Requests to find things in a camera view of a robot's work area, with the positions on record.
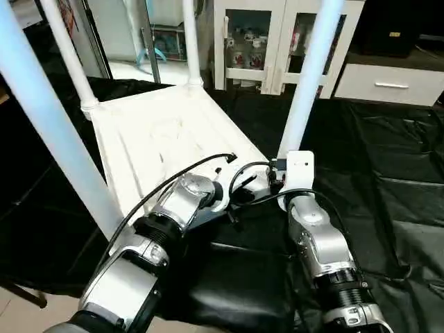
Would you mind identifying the white plastic table leg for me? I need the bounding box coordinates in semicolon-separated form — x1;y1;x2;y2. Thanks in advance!
40;0;101;115
276;0;345;159
182;0;204;88
0;0;126;240

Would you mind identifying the white glass door cabinet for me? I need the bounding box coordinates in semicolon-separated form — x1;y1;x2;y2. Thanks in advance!
214;0;365;96

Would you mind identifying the black work mat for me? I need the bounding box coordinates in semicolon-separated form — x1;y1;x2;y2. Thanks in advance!
0;73;444;333

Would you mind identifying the white drawer unit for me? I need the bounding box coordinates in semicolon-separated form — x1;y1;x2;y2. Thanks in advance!
334;62;444;107

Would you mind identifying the black metal bench leg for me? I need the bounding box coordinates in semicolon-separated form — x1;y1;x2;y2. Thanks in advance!
0;281;48;309

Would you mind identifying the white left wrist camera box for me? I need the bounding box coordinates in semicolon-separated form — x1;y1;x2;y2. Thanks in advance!
208;165;268;212

